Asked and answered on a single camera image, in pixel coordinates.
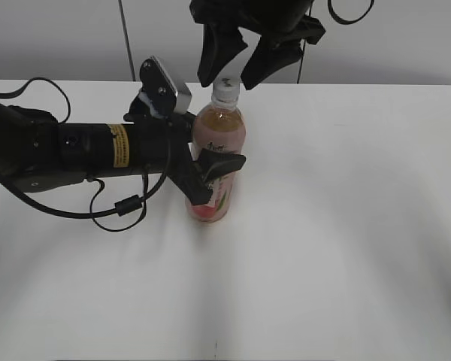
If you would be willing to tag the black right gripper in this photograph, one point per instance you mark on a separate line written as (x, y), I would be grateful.
(282, 26)

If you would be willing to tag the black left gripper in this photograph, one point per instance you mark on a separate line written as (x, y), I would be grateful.
(162, 146)

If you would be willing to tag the white bottle cap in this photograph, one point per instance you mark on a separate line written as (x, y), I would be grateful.
(226, 89)

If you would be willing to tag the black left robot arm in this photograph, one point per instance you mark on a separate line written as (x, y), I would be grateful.
(38, 153)

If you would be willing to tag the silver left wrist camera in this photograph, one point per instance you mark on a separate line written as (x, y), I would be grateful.
(162, 92)

